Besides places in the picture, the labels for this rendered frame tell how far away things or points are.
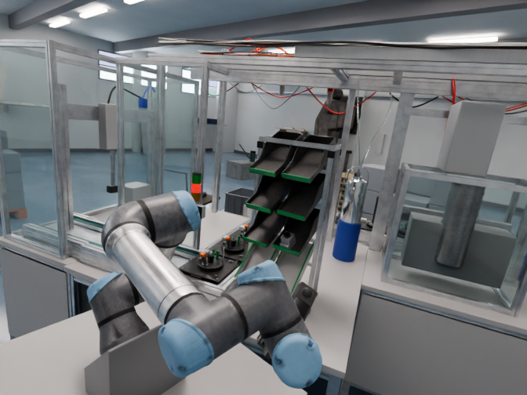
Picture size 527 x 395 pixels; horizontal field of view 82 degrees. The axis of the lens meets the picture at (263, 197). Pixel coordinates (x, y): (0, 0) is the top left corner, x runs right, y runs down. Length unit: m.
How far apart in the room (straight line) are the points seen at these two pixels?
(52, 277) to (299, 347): 1.80
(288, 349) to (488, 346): 1.72
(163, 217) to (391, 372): 1.80
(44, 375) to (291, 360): 0.99
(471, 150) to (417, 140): 9.30
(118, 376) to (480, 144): 1.86
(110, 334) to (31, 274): 1.27
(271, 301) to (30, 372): 1.01
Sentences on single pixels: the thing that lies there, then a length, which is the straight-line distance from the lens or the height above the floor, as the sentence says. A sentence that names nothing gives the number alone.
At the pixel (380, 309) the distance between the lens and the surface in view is 2.02.
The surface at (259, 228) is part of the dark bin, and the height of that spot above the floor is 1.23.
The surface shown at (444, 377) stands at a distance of 2.24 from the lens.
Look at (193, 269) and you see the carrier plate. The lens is 1.61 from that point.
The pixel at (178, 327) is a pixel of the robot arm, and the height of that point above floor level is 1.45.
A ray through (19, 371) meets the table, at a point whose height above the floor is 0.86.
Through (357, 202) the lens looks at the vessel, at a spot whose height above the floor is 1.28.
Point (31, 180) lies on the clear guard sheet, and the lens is 2.13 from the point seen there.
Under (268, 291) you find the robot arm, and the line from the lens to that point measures 0.51.
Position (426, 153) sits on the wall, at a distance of 11.17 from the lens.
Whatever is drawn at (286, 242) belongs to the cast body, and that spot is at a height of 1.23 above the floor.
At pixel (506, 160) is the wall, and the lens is 10.92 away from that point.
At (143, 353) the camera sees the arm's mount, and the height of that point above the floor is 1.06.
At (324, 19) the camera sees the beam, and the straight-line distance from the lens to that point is 6.36.
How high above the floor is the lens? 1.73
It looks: 14 degrees down
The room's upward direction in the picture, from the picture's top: 6 degrees clockwise
